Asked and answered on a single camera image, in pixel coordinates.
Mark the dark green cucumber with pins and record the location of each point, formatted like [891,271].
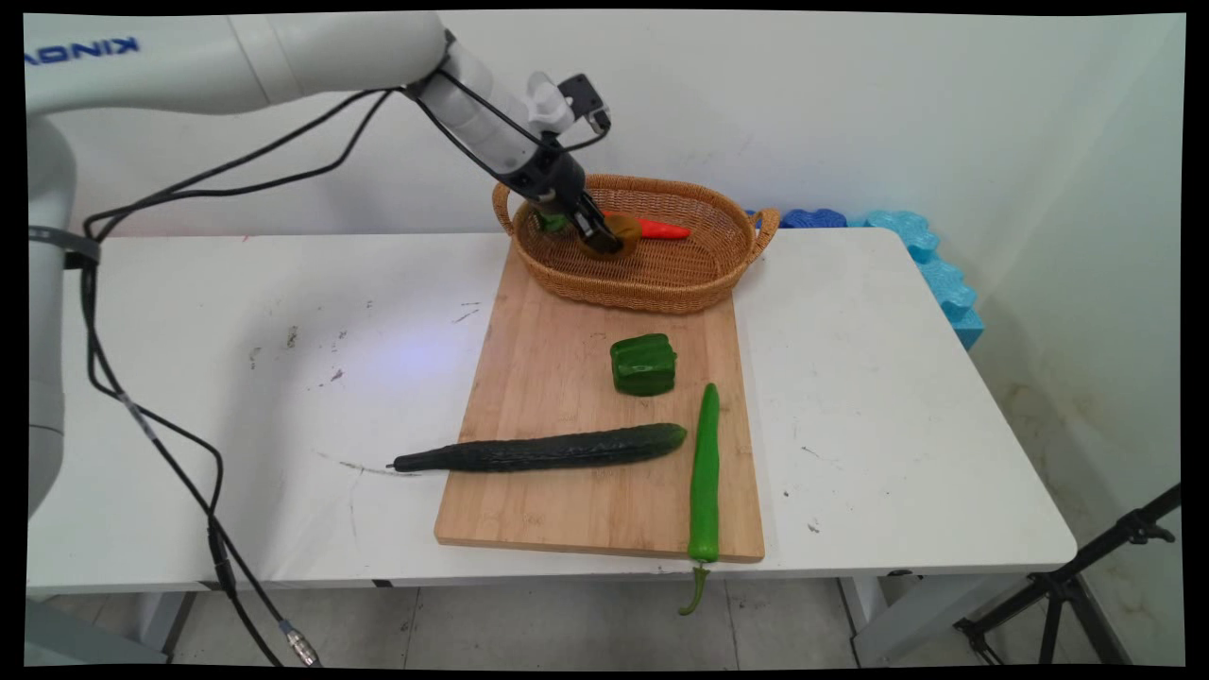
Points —
[548,450]

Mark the brown toy kiwi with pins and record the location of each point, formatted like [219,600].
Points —
[627,227]

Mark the dark blue foam piece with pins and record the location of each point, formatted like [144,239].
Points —
[812,218]

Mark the long green chili pepper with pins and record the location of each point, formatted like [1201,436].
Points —
[705,472]

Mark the wooden cutting board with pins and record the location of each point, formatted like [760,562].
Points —
[548,378]

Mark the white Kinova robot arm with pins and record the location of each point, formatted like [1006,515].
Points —
[142,57]

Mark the light blue foam piece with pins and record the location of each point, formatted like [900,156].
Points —
[935,274]

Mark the small green toy vegetable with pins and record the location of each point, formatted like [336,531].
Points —
[548,225]

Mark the black tripod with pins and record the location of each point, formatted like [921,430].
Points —
[1067,590]

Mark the woven wicker basket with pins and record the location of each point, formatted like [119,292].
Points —
[661,283]

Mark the white table leg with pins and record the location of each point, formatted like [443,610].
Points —
[161,619]
[897,619]

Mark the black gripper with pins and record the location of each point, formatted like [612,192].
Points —
[548,175]

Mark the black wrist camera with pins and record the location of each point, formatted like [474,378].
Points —
[581,96]

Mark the green toy bell pepper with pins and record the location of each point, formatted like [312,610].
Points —
[644,366]

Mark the red toy chili pepper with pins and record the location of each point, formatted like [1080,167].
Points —
[666,229]

